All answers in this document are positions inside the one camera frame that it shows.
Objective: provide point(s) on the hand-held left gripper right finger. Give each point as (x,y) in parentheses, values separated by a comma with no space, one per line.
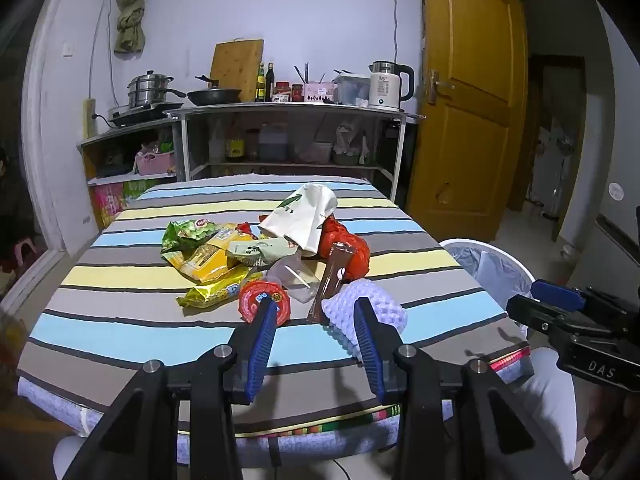
(371,355)

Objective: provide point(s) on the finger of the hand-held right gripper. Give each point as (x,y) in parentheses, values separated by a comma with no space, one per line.
(557,295)
(530,316)

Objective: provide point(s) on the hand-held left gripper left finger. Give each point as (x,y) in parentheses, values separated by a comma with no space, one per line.
(260,345)

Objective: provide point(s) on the red round packet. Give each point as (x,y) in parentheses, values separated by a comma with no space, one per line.
(250,300)

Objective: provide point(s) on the lavender foam fruit net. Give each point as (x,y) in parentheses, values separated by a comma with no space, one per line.
(340,310)

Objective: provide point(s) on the brown sachet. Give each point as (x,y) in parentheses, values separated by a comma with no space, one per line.
(331,280)

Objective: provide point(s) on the white round bin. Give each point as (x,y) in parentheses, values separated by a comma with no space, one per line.
(467,243)

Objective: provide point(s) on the red plastic bag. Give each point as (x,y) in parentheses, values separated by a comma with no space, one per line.
(335,232)

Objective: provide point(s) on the white trash bin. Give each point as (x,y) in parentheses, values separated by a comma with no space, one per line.
(480,272)

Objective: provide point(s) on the person's right hand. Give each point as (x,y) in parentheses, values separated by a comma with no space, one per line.
(607,425)

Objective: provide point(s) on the yellow packet blue print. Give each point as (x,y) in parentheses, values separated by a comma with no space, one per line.
(215,294)

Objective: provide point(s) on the person's right leg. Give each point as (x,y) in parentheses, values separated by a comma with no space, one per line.
(545,400)

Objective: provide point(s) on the person's leg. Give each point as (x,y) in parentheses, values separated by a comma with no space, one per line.
(67,452)
(545,400)

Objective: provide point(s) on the clear plastic container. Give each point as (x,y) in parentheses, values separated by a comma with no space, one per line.
(292,280)

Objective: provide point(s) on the pale green wrapper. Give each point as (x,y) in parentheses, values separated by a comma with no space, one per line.
(255,250)

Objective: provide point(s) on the yellow snack packet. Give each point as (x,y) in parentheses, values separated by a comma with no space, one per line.
(207,260)

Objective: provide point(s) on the red snack packet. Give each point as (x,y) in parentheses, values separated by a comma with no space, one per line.
(245,230)

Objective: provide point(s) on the green snack packet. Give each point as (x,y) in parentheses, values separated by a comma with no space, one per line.
(187,234)

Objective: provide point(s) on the white paper bag green print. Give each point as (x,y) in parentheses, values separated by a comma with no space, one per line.
(300,215)

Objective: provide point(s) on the yellow wooden door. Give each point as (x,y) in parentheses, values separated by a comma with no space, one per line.
(470,135)

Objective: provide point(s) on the green printed box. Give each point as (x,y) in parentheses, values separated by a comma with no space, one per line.
(134,192)

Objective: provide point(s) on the yellow label oil bottle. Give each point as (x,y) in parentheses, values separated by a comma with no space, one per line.
(235,147)

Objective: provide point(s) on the dark liquid jug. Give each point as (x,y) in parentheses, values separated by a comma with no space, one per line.
(273,145)

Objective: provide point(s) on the clear plastic bottle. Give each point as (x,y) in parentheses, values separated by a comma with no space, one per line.
(216,147)

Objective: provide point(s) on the pink tub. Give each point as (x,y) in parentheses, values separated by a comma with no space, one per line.
(323,152)

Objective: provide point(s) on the pink printed box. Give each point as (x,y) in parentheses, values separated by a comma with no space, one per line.
(107,203)

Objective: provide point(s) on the pink basket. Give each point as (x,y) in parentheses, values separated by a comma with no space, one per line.
(155,164)

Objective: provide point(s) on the crumpled plastic bags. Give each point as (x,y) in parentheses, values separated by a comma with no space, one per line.
(352,142)

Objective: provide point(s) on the person's left leg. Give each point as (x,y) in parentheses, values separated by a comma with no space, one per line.
(67,452)

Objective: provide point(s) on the white metal shelf rack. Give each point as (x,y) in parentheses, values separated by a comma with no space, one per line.
(280,108)

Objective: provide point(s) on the pink stool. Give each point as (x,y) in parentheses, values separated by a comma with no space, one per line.
(25,249)

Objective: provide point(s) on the low side shelf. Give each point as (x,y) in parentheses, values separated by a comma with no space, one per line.
(125,130)

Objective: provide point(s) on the black frying pan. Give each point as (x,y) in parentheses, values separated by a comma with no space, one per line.
(215,95)

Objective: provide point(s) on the red lidded jar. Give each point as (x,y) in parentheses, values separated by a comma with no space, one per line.
(282,91)
(297,92)

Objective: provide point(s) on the yellow label sauce bottle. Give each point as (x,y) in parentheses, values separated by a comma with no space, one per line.
(260,87)

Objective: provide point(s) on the pink utensil box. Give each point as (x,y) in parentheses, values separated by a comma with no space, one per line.
(319,92)

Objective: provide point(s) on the black induction cooker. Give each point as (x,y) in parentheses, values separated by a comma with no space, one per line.
(140,114)

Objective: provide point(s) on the dark sauce bottle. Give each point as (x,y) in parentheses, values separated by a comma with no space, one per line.
(270,82)

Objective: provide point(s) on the clear lidded storage container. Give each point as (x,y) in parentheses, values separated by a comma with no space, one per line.
(352,89)

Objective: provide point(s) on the white electric kettle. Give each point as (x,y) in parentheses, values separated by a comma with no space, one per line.
(385,87)

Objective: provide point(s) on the steel steamer pot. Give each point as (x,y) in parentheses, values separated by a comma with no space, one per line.
(147,90)

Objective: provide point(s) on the wooden cutting board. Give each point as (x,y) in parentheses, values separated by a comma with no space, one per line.
(237,65)

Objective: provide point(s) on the yellowish power strip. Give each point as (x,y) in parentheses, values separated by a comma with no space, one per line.
(89,117)

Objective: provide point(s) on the green hanging cloth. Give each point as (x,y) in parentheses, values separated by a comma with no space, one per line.
(131,20)

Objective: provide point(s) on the white wall switch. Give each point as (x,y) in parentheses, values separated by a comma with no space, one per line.
(67,49)

